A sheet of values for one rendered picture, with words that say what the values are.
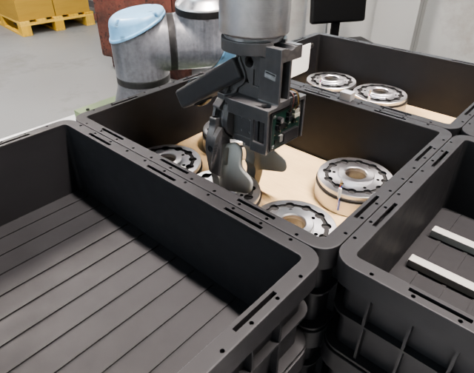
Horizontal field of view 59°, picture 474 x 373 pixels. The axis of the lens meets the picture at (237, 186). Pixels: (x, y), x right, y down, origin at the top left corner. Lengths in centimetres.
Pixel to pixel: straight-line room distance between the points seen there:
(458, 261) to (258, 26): 34
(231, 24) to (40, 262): 33
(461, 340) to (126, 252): 35
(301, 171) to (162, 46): 41
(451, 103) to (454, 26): 240
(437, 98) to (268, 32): 52
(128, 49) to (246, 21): 50
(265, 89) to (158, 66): 49
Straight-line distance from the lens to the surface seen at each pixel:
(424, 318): 35
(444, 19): 330
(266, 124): 45
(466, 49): 328
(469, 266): 55
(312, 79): 92
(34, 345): 46
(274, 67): 45
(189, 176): 44
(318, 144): 68
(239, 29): 44
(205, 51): 91
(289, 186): 61
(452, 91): 90
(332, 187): 56
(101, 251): 52
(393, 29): 331
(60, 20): 527
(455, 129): 61
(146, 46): 90
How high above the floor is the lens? 117
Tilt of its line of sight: 34 degrees down
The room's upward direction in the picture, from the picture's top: straight up
